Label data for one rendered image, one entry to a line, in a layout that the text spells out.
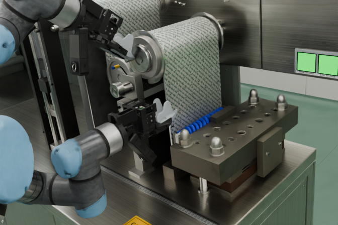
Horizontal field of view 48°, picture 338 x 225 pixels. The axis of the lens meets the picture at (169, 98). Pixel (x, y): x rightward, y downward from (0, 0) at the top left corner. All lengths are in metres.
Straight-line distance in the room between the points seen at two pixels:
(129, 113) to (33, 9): 0.31
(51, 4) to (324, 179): 2.25
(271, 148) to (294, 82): 2.87
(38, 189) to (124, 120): 0.24
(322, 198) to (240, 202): 1.60
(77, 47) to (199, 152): 0.39
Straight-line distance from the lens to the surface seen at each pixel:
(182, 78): 1.05
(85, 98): 1.36
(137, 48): 1.00
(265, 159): 1.06
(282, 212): 1.16
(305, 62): 1.11
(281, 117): 1.14
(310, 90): 3.88
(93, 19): 0.92
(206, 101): 1.15
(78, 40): 0.90
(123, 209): 1.03
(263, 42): 1.17
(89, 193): 0.89
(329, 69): 1.09
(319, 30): 1.08
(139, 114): 0.93
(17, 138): 0.56
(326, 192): 2.63
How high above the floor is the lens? 1.51
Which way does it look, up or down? 22 degrees down
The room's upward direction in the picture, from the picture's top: 6 degrees counter-clockwise
